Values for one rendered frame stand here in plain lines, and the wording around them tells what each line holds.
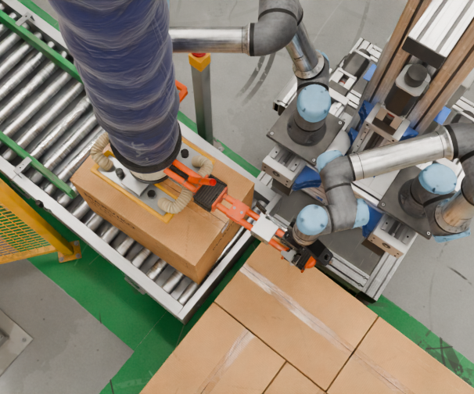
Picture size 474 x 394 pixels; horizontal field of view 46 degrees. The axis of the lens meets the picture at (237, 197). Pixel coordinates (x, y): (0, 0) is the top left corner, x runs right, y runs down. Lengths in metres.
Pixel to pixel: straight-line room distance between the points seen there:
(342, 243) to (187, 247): 1.07
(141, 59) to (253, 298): 1.48
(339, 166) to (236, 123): 1.85
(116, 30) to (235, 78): 2.39
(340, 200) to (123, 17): 0.74
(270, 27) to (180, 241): 0.88
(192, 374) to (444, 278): 1.52
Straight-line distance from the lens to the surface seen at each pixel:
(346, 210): 1.52
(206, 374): 2.47
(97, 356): 3.08
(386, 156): 1.57
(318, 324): 2.51
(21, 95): 2.98
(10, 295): 3.25
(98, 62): 1.25
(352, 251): 2.95
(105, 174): 2.03
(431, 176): 1.99
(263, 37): 1.68
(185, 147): 2.03
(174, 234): 2.14
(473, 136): 1.61
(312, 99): 2.01
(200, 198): 1.83
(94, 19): 1.13
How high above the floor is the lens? 3.01
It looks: 71 degrees down
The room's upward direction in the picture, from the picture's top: 4 degrees clockwise
